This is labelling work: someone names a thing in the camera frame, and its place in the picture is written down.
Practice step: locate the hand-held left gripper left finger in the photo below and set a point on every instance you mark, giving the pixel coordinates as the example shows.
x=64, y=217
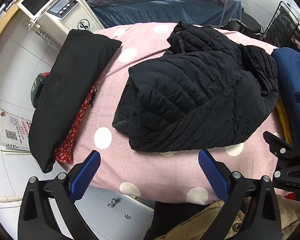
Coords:
x=86, y=173

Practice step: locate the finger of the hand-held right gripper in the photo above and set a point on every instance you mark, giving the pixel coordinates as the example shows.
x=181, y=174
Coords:
x=287, y=173

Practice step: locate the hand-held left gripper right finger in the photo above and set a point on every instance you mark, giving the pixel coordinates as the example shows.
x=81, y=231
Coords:
x=212, y=175

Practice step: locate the black quilted jacket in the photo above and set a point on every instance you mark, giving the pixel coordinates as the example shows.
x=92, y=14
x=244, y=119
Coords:
x=194, y=87

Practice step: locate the person's beige jacket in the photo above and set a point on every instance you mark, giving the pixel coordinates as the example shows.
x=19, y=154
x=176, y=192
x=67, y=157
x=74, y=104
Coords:
x=292, y=215

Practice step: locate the red floral cloth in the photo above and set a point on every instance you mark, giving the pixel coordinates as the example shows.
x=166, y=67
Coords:
x=75, y=132

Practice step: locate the grey panel with metal hooks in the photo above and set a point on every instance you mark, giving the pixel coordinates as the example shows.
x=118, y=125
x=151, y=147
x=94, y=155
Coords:
x=107, y=217

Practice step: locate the yellow cloth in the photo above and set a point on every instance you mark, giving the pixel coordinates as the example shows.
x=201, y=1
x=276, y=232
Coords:
x=283, y=120

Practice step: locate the person's black pants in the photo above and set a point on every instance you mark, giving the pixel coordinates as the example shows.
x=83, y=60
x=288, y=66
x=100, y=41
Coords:
x=174, y=220

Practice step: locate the pink polka dot blanket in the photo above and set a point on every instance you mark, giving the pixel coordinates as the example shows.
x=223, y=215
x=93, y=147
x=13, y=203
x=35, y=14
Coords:
x=150, y=170

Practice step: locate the printed leaflet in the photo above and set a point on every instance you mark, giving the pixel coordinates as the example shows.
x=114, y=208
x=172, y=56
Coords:
x=14, y=130

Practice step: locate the black folded garment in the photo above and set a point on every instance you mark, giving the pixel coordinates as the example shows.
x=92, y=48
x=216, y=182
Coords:
x=67, y=85

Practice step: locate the blue garment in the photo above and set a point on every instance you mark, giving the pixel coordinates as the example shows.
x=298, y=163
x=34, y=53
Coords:
x=292, y=75

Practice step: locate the white power strip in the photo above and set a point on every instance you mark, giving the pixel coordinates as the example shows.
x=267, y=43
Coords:
x=45, y=35

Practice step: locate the black stool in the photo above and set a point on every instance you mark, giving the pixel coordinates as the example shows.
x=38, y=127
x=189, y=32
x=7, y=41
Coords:
x=249, y=25

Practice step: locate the white machine with control panel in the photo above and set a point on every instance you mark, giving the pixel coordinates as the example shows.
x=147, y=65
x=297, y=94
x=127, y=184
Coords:
x=72, y=15

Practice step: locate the wooden shelf with items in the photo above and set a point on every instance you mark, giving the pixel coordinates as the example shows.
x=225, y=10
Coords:
x=5, y=22

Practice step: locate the blue bed cover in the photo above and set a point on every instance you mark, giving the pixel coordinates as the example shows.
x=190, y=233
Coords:
x=150, y=12

